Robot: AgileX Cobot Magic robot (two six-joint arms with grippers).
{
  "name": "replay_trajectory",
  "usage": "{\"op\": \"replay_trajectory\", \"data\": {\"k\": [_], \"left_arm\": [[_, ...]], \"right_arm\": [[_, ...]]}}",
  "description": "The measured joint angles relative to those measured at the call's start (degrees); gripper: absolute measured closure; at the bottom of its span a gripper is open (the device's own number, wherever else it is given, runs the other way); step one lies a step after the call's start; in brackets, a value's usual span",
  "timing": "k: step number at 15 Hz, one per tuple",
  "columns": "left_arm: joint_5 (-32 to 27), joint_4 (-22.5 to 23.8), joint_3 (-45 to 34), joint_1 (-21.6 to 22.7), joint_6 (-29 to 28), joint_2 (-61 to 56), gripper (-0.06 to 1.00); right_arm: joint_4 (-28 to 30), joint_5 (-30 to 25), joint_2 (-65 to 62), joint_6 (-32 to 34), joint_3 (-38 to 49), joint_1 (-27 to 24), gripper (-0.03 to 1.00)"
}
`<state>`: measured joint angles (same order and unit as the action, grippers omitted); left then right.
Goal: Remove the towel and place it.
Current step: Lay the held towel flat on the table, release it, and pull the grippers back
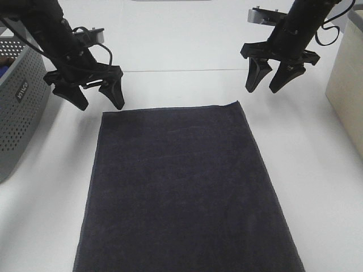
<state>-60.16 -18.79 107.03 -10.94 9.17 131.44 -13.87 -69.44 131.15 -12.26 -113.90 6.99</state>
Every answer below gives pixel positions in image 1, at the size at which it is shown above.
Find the dark navy towel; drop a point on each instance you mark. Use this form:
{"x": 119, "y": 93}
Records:
{"x": 182, "y": 189}

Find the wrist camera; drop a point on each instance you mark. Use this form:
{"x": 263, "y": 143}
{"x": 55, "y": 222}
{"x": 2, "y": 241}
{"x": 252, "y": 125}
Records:
{"x": 262, "y": 16}
{"x": 89, "y": 37}

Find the beige fabric bin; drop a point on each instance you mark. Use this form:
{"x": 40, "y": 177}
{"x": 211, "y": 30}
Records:
{"x": 344, "y": 89}

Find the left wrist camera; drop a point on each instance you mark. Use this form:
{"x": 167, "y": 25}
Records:
{"x": 89, "y": 37}

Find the brown cloth in basket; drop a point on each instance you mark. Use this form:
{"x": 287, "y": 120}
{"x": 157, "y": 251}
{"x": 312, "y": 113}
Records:
{"x": 6, "y": 61}

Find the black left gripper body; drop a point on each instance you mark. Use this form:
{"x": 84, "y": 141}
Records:
{"x": 104, "y": 76}

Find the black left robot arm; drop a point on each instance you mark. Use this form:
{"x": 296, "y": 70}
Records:
{"x": 42, "y": 26}

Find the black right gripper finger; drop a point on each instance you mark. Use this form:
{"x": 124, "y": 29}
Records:
{"x": 258, "y": 69}
{"x": 285, "y": 73}

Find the blue cloth in basket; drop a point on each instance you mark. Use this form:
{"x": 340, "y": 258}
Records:
{"x": 4, "y": 71}

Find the grey perforated plastic basket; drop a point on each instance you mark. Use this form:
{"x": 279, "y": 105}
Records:
{"x": 24, "y": 95}

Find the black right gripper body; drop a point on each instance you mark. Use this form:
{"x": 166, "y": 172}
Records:
{"x": 261, "y": 50}

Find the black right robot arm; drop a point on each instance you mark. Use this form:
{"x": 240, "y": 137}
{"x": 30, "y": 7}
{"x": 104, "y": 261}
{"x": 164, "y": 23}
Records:
{"x": 287, "y": 43}

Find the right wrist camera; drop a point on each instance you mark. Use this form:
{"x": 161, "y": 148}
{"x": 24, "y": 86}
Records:
{"x": 262, "y": 16}

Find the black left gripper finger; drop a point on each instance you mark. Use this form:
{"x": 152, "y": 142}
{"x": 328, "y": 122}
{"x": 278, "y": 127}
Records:
{"x": 112, "y": 90}
{"x": 73, "y": 95}

